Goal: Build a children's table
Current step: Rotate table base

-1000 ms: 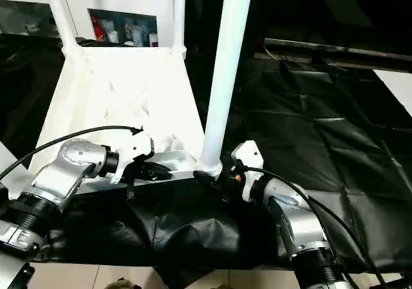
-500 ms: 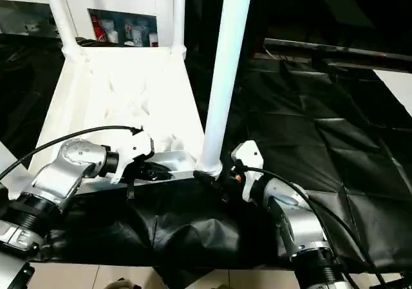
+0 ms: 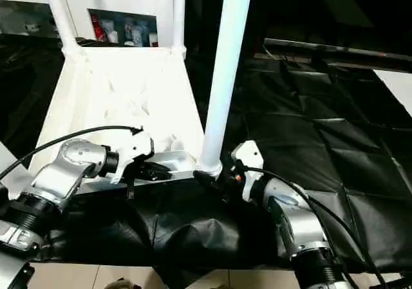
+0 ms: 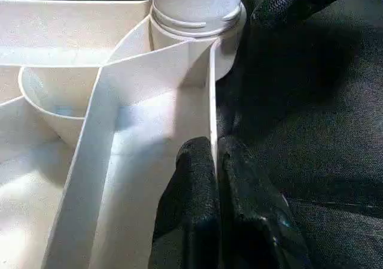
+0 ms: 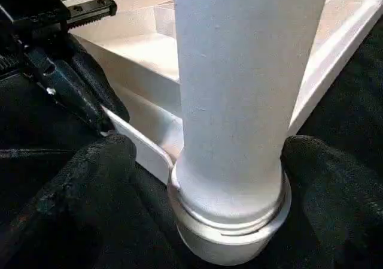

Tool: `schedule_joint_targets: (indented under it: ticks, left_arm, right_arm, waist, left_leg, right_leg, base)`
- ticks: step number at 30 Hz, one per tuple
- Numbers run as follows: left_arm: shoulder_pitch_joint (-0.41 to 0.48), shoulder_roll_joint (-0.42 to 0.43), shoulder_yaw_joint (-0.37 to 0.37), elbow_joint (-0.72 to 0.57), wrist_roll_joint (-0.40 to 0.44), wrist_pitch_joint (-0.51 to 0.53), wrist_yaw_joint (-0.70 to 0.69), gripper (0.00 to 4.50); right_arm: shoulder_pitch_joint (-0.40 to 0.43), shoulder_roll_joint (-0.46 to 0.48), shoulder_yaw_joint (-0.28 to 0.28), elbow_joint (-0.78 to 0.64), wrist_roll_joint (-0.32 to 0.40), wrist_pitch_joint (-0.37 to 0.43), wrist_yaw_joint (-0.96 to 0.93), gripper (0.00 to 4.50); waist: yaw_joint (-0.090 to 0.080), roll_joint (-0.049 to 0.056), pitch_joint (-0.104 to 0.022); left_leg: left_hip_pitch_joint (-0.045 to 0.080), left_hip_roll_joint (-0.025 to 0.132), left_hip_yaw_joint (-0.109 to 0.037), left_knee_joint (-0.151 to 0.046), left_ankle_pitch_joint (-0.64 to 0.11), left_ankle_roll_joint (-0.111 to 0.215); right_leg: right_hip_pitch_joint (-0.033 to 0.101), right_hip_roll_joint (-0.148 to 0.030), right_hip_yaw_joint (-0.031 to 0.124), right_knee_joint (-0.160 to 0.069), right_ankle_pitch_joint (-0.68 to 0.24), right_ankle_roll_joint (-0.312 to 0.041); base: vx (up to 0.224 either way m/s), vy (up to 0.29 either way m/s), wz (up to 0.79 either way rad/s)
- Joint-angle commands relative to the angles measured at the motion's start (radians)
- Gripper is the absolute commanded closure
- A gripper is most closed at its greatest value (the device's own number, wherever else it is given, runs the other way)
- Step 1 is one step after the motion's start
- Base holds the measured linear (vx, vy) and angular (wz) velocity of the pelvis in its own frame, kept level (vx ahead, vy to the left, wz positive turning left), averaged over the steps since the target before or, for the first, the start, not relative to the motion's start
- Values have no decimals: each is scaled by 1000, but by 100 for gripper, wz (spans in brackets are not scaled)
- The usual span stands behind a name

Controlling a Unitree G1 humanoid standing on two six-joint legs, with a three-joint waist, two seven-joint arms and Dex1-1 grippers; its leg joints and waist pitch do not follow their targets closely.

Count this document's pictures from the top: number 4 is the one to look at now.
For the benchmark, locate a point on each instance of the black mat cover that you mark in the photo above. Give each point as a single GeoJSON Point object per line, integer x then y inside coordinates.
{"type": "Point", "coordinates": [314, 131]}

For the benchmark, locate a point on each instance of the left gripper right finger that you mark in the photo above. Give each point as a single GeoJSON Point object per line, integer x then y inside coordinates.
{"type": "Point", "coordinates": [248, 215]}

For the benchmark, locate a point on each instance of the white plastic table top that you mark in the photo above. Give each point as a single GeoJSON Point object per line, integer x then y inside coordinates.
{"type": "Point", "coordinates": [60, 26]}

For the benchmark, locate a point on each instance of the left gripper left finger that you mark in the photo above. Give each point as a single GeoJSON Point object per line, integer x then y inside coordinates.
{"type": "Point", "coordinates": [188, 206]}

